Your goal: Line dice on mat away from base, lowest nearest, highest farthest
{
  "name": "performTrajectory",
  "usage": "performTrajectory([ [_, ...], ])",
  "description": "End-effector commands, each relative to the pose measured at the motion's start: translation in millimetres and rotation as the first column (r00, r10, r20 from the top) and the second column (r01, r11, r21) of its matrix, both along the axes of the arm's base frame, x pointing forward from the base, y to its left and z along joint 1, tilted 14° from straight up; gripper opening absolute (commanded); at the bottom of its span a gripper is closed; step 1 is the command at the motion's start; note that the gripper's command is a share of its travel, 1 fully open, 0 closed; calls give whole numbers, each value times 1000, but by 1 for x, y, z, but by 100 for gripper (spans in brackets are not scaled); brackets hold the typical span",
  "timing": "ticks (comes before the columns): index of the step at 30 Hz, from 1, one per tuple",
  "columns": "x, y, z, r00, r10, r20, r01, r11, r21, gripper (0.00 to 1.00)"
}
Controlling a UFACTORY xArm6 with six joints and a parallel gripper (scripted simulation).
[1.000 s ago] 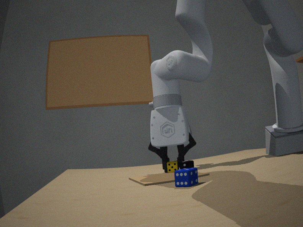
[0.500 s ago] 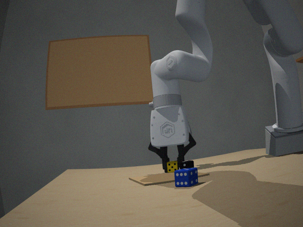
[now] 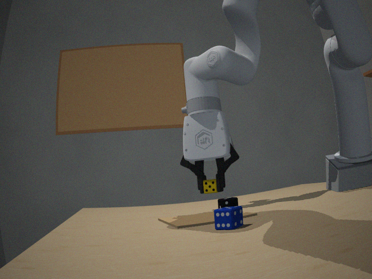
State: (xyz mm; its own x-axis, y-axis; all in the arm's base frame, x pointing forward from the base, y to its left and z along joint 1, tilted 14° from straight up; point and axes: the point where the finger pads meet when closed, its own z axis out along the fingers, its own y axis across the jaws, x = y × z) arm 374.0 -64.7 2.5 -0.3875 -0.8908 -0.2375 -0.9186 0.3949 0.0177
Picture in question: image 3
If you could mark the blue die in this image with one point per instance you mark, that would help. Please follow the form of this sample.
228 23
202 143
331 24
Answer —
228 218

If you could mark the tan flat mat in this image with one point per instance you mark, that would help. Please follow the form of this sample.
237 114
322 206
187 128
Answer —
195 220

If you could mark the black die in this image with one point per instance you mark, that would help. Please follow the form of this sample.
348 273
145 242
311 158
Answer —
227 202

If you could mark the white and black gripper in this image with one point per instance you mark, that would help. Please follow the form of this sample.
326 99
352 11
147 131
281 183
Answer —
206 137

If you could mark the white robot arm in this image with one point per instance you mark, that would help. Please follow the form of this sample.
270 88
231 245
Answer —
349 48

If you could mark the yellow die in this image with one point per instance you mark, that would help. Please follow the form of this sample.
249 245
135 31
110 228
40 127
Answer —
210 186

